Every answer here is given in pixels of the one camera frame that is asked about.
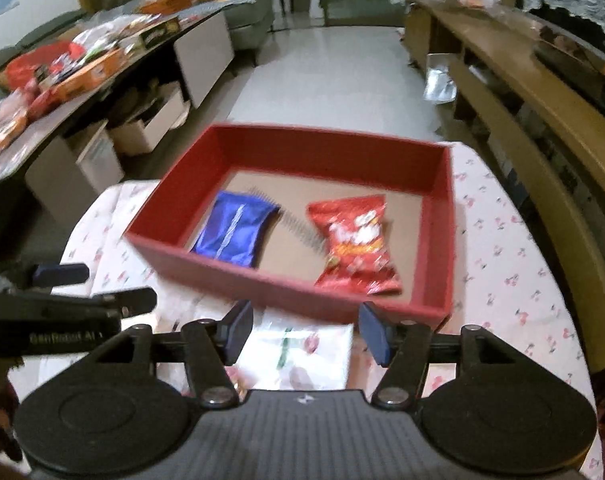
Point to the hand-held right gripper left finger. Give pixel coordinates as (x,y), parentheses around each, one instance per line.
(237,332)

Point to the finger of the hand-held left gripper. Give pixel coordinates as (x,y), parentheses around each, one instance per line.
(127,301)
(62,274)

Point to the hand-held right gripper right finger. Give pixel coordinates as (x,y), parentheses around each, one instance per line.
(375,332)

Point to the large white snack packet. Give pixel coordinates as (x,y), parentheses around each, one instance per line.
(302,355)

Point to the red cardboard box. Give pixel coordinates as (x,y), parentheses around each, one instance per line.
(332,160)

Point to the red snack packet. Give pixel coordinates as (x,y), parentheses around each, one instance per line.
(355,245)

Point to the blue snack packet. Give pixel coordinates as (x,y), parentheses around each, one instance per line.
(232,230)

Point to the white storage box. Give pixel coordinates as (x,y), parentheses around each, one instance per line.
(90,165)

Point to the cherry print tablecloth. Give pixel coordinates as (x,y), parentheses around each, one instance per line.
(507,270)

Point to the pile of snack packets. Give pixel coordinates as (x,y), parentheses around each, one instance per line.
(5,127)

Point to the white cardboard box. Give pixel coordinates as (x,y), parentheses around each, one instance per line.
(150,120)

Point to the long orange box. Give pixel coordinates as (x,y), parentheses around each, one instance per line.
(90,72)

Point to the red plastic bag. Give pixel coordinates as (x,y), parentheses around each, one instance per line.
(37,62)

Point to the dark low cabinet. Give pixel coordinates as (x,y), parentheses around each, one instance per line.
(202,55)

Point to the silver foil bag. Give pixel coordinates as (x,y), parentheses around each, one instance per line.
(440,80)

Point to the dark green box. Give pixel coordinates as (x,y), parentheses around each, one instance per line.
(157,29)

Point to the orange tray box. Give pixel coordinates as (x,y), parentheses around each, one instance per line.
(167,2)

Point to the grey sofa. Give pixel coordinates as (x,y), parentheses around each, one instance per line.
(250,22)

